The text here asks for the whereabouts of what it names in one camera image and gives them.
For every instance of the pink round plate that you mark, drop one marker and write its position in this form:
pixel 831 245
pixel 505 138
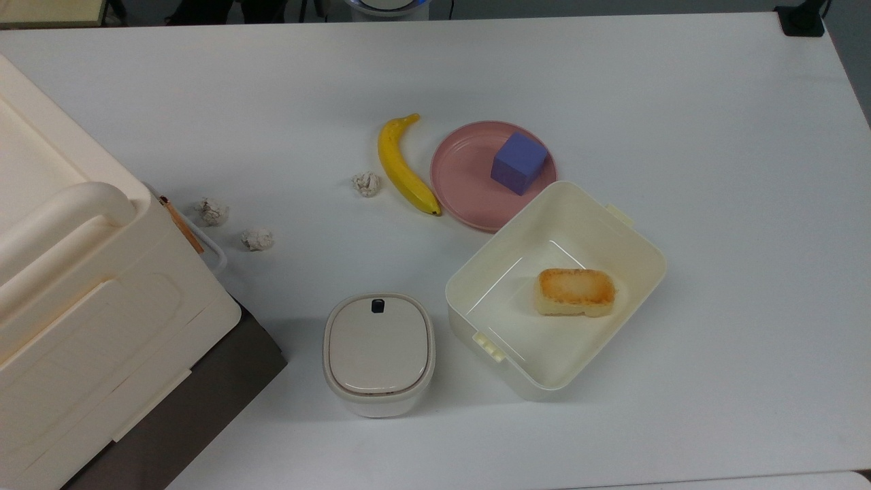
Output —
pixel 463 178

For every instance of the yellow banana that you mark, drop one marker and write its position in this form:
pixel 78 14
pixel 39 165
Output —
pixel 398 170

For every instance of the purple foam cube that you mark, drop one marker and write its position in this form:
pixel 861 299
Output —
pixel 518 163

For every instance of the crumpled white paper ball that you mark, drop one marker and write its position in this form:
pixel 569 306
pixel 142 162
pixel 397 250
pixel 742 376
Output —
pixel 367 184
pixel 257 239
pixel 211 211

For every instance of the small white lidded bin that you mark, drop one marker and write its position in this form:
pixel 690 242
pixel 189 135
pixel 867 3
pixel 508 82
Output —
pixel 378 350

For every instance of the toasted bread piece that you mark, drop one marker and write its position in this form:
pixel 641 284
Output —
pixel 575 291

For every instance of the cream open plastic container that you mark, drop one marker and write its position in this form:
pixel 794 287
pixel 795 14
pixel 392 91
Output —
pixel 544 354

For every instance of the dark brown base board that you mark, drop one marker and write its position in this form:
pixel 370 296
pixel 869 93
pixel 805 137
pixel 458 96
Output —
pixel 204 398

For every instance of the large cream storage box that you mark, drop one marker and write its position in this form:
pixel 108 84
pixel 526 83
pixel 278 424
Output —
pixel 88 320

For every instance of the black table clamp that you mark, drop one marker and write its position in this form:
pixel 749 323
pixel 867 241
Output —
pixel 801 19

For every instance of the wooden side table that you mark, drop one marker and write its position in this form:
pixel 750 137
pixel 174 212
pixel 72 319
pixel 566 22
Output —
pixel 47 12

